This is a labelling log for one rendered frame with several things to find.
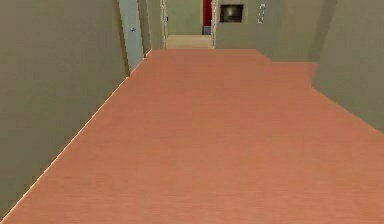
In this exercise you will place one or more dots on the blue-grey box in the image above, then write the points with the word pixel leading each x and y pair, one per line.
pixel 207 30

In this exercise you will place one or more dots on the pale blue room door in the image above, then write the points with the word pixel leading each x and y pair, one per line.
pixel 131 36

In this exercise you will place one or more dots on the red panel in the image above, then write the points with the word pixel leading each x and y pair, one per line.
pixel 207 12

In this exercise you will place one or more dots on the dark framed wall picture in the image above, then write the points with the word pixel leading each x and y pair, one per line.
pixel 231 13

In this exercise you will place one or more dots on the white wall bracket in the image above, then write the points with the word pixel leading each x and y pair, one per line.
pixel 262 14

